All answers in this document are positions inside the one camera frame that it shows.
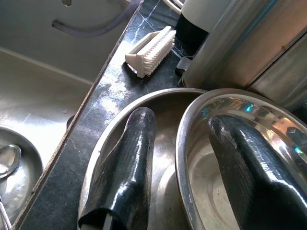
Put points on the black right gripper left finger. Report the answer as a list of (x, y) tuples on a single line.
[(124, 172)]

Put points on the steel spoon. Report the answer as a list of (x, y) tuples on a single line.
[(9, 155)]

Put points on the tall steel container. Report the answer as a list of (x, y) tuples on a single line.
[(239, 43)]

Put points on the white jug black base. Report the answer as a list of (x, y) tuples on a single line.
[(192, 26)]

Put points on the stainless steel sink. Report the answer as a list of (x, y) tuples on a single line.
[(48, 79)]

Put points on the small steel plate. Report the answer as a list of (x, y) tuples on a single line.
[(26, 172)]

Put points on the large steel plate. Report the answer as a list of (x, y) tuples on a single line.
[(165, 143)]

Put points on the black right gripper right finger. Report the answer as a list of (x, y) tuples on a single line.
[(259, 172)]

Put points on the small clear plastic piece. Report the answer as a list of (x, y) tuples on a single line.
[(184, 62)]

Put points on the white scrub brush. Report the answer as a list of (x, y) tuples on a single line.
[(156, 48)]

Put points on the large steel bowl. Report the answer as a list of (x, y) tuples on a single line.
[(204, 187)]

